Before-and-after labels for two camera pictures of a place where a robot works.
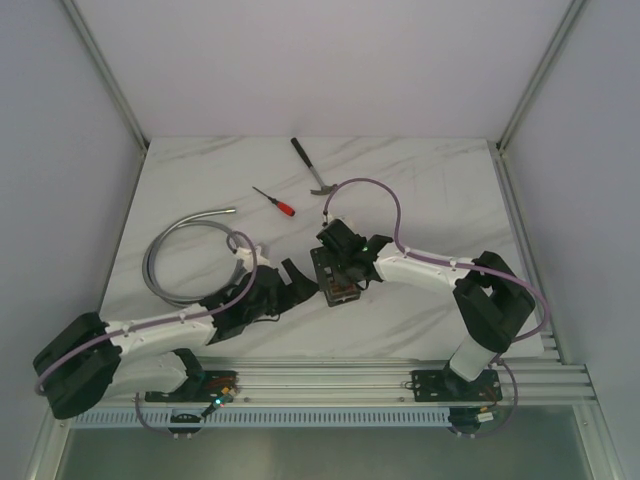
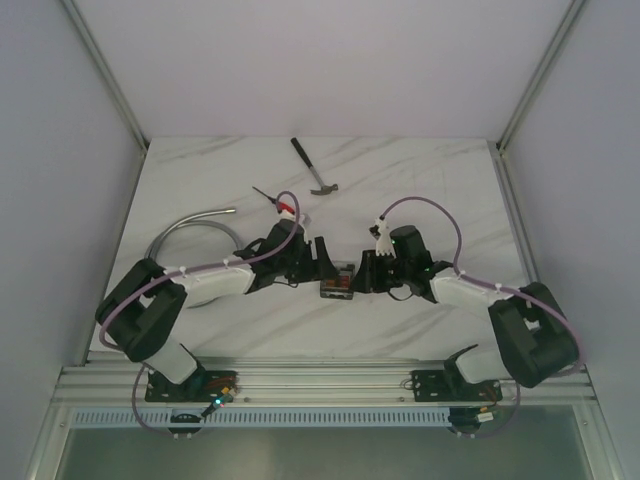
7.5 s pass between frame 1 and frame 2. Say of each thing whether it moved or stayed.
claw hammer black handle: stayed
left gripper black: moved
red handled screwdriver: stayed
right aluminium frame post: stayed
